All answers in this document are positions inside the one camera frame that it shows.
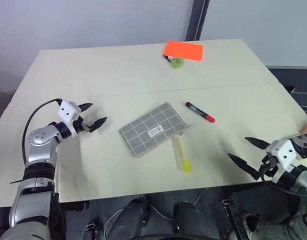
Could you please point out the dark rounded shape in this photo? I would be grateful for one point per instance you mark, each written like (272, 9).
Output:
(131, 220)
(188, 218)

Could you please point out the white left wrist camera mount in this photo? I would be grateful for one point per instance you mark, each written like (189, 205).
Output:
(67, 111)

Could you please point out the black table frame leg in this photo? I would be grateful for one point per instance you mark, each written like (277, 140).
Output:
(234, 220)

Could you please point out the small black clips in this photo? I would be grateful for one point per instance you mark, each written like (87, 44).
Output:
(166, 58)

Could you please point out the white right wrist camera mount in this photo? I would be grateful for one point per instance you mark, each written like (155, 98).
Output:
(283, 151)

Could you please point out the orange paper sheet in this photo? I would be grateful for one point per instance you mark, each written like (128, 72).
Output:
(184, 50)

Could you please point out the black table frame bracket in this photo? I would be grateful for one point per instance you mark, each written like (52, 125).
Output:
(73, 206)

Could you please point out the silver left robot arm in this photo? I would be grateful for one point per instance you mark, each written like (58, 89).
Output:
(38, 160)

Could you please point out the black vertical wall post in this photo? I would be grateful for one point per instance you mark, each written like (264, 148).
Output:
(197, 20)

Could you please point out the grey trouser leg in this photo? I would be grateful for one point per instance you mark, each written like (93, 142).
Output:
(281, 228)

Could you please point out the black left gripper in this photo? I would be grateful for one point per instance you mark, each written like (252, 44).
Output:
(79, 125)

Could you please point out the red marker pen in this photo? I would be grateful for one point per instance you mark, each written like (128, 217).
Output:
(199, 112)

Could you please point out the yellow highlighter pen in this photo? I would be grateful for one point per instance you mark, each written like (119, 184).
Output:
(184, 160)

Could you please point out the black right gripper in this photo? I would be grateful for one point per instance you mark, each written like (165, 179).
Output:
(268, 165)

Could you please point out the green round object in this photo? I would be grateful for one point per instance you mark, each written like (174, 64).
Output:
(177, 63)

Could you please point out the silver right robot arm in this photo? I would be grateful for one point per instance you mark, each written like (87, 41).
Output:
(302, 180)

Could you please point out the grey checked pencil pouch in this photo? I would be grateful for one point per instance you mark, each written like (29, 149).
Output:
(151, 130)

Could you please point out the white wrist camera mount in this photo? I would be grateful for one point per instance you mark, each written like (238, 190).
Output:
(283, 151)
(67, 111)

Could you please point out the small black object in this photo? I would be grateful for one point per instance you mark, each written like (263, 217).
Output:
(291, 88)

